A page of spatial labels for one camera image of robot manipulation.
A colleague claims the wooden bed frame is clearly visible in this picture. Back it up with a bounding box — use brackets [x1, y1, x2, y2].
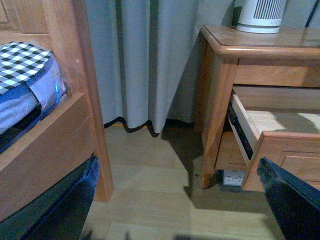
[0, 0, 114, 219]

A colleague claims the floor power socket box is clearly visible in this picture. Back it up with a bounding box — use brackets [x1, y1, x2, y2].
[219, 170, 245, 193]

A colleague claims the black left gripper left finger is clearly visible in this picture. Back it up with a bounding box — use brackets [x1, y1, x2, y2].
[0, 155, 100, 240]

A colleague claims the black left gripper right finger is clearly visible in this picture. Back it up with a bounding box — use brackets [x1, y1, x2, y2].
[257, 157, 320, 240]

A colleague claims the wooden drawer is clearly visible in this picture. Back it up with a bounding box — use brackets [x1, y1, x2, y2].
[227, 90, 320, 192]
[215, 131, 247, 171]

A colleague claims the checkered pillow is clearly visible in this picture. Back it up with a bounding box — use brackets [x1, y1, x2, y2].
[0, 41, 53, 95]

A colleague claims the wooden nightstand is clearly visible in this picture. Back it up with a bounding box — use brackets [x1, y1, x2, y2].
[196, 25, 320, 189]

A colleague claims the white air purifier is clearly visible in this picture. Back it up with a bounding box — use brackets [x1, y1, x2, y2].
[236, 0, 287, 34]

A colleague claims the grey curtain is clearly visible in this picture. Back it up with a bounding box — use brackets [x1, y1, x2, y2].
[83, 0, 320, 137]

